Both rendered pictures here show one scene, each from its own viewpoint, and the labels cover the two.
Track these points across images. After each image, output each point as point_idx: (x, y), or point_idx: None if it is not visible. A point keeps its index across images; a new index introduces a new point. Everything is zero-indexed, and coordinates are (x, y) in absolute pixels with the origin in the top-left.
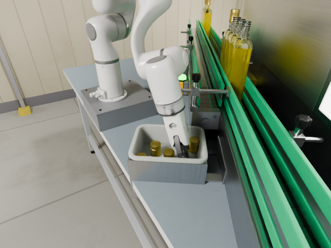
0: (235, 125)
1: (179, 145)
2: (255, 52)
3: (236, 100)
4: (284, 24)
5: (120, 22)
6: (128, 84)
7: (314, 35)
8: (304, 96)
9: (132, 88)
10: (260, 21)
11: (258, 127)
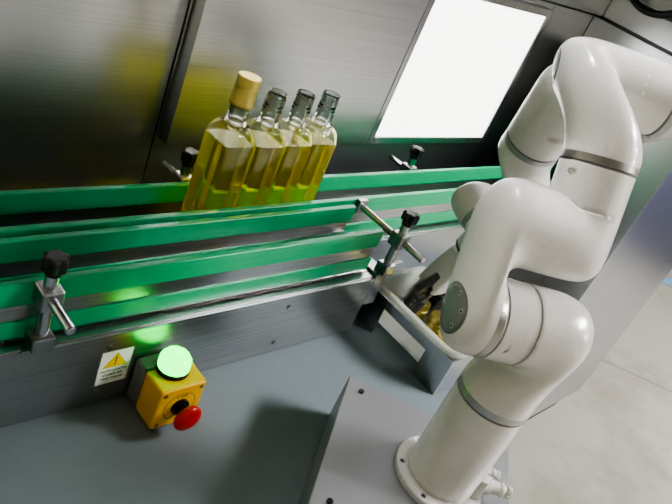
0: (393, 218)
1: None
2: (88, 140)
3: (388, 195)
4: (288, 63)
5: None
6: (355, 485)
7: (362, 71)
8: (352, 137)
9: (363, 455)
10: (87, 57)
11: None
